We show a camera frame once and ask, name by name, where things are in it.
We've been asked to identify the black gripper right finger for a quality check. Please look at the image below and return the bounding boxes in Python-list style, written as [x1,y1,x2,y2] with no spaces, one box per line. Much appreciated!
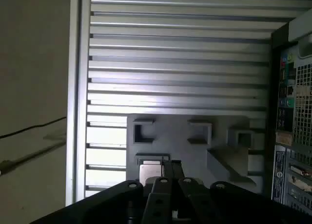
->
[172,160,312,224]

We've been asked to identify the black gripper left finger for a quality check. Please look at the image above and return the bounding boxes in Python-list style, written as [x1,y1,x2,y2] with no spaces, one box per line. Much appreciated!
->
[30,160,173,224]

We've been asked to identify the silver square CPU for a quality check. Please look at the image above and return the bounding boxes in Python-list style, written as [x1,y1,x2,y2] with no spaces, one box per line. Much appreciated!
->
[137,160,165,186]

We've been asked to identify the grey plastic parts rack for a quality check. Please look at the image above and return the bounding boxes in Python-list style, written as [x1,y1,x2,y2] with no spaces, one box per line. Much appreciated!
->
[125,113,258,194]

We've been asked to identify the white case label sticker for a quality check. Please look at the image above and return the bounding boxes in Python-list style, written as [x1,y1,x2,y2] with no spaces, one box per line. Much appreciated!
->
[273,145,287,201]

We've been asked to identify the black PC case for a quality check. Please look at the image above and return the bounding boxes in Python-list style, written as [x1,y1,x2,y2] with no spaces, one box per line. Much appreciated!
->
[269,13,312,211]

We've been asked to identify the thin black floor cable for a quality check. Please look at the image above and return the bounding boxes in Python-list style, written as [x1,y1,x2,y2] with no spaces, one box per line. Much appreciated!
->
[0,116,67,139]

